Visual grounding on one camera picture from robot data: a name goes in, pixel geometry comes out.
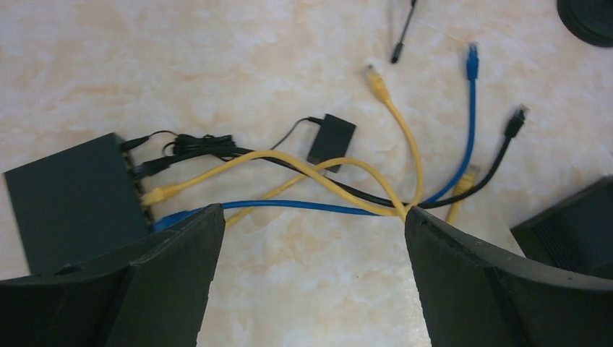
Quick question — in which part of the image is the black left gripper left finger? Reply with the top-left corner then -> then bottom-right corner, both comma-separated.
1,204 -> 225,346

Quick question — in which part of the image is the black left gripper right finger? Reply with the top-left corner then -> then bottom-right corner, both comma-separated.
405,207 -> 612,346

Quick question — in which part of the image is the black network switch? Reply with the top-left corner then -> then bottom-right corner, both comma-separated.
4,133 -> 153,275
511,176 -> 612,279

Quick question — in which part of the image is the blue ethernet cable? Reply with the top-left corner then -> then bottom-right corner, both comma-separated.
152,43 -> 480,234

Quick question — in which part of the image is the black power adapter left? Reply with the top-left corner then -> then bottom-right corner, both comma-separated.
306,113 -> 356,165

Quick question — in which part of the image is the black tripod microphone stand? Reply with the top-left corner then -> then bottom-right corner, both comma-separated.
390,0 -> 418,64

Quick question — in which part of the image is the yellow ethernet cable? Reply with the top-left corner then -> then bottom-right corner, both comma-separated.
225,64 -> 425,228
140,150 -> 481,226

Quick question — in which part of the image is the thin black adapter cord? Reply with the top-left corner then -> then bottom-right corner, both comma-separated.
119,116 -> 324,157

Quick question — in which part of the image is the black cable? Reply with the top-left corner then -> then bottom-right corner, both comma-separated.
134,106 -> 528,210

